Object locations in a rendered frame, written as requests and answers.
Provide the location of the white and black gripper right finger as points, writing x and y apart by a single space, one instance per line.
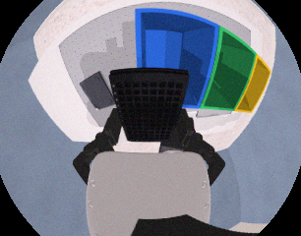
193 142

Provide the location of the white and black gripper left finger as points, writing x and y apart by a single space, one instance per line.
104 141

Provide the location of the blue open-top bin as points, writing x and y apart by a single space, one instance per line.
177 40

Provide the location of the yellow open-top bin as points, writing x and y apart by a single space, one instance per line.
255 86

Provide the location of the green open-top bin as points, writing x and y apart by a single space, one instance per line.
234 68

